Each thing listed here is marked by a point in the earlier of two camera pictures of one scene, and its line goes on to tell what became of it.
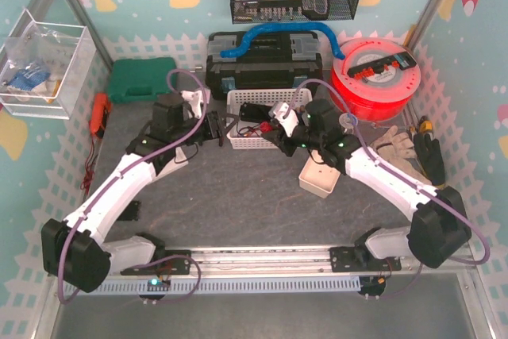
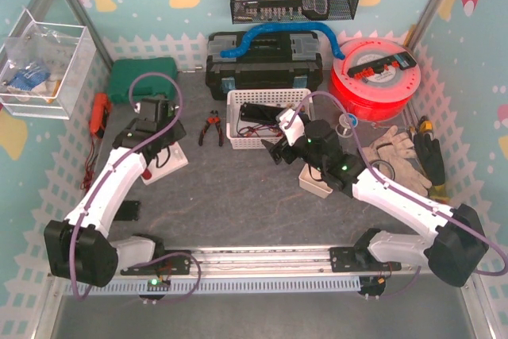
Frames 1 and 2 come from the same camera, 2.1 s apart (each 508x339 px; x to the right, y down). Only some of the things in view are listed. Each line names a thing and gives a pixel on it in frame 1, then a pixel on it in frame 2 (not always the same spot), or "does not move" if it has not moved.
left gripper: [214, 126] to [171, 132]
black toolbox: [275, 60] does not move
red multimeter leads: [90, 167] does not move
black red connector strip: [402, 60] does not move
